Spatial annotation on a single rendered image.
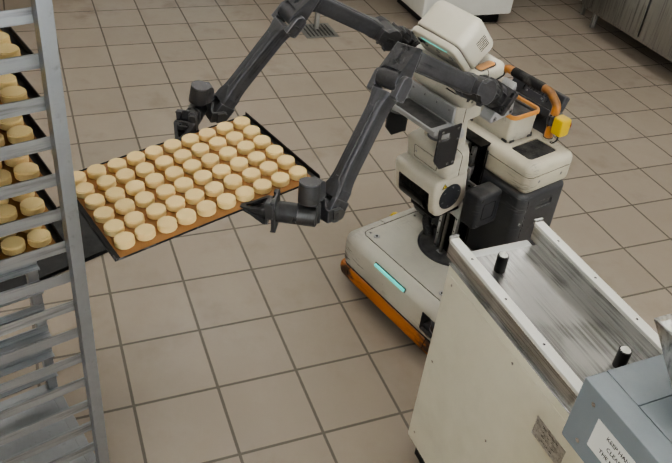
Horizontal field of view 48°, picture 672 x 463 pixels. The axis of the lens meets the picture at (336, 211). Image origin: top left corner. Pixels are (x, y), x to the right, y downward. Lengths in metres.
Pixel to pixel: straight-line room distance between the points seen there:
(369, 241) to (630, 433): 1.86
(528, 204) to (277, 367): 1.11
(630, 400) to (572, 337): 0.61
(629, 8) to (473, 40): 3.81
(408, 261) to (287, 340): 0.57
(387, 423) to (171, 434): 0.75
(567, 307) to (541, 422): 0.34
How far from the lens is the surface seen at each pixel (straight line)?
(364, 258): 3.06
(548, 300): 2.11
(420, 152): 2.70
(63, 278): 1.84
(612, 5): 6.28
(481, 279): 2.02
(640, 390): 1.46
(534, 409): 1.95
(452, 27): 2.42
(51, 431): 2.59
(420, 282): 2.92
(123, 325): 3.08
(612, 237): 3.99
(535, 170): 2.74
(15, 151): 1.62
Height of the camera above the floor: 2.15
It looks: 36 degrees down
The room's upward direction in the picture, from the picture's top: 7 degrees clockwise
